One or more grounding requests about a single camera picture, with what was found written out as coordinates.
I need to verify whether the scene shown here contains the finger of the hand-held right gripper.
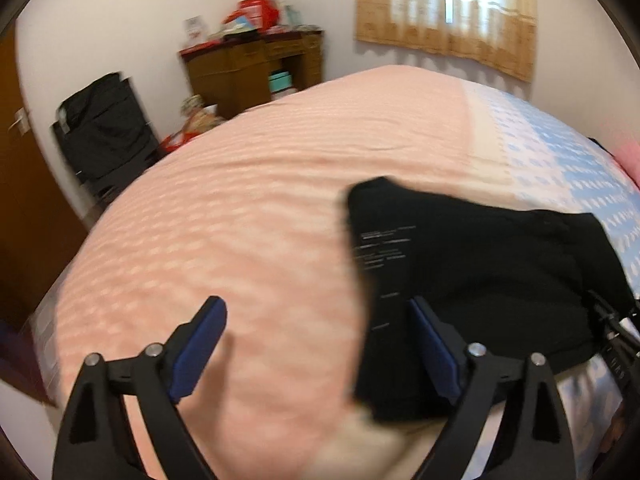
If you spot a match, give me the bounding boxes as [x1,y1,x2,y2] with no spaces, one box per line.
[587,290,640,346]

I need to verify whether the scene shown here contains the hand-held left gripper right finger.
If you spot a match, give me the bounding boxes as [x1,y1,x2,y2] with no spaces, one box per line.
[407,296,574,480]

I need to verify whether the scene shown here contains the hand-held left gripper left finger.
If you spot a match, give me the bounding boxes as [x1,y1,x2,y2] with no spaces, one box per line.
[50,296,229,480]

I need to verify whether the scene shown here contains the black pants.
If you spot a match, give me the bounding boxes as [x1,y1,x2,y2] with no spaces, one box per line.
[345,176,637,424]

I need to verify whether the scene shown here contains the pink and blue printed blanket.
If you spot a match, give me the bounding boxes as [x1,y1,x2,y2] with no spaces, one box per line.
[30,64,640,480]

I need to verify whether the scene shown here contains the pink pillow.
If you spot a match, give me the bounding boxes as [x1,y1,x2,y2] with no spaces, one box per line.
[612,139,640,182]

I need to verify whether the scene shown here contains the brown wooden door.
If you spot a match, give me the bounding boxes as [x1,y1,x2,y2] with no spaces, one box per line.
[0,35,89,322]

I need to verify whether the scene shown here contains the black fabric chair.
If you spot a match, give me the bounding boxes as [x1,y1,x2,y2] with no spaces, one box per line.
[51,72,166,212]

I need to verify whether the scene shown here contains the patterned bag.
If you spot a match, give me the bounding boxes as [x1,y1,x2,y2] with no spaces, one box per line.
[179,95,226,134]

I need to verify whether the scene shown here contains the brown wooden desk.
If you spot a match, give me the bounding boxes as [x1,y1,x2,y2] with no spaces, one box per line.
[179,30,325,121]

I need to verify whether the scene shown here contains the white picture card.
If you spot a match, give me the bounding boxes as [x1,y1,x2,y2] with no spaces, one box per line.
[183,15,207,44]

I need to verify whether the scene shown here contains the beige window curtain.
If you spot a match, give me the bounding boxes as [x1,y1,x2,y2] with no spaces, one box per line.
[354,0,540,84]

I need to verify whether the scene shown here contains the red gift bag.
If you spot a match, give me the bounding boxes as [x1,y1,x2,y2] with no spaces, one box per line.
[222,0,286,32]

